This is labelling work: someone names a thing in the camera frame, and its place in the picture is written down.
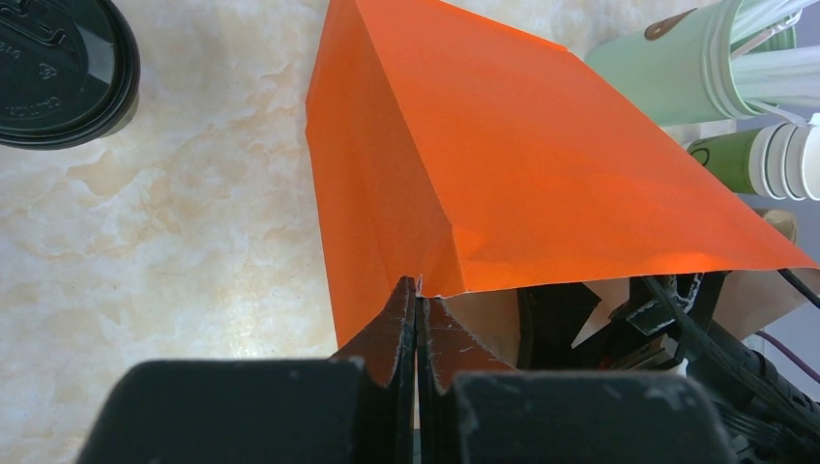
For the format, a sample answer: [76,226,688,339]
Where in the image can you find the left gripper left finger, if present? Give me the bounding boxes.
[78,277,417,463]

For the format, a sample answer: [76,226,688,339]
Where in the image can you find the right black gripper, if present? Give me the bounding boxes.
[516,277,690,370]

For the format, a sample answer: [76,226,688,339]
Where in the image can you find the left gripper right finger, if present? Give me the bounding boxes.
[417,299,736,463]

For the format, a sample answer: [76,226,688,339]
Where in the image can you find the orange paper bag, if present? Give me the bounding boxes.
[306,1,819,344]

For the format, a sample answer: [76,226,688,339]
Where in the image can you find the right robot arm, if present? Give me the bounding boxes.
[516,272,819,463]

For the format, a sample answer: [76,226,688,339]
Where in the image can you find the cardboard cup carrier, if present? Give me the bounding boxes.
[754,209,799,244]

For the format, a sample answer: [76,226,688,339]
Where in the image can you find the stack of paper cups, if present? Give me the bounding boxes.
[685,123,819,201]

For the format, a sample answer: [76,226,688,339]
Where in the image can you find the green straw holder cup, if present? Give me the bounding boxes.
[584,1,802,127]

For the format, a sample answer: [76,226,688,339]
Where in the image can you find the white wrapped straws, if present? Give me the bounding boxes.
[730,1,819,126]

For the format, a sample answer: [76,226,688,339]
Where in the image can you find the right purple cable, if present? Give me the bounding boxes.
[755,330,820,386]

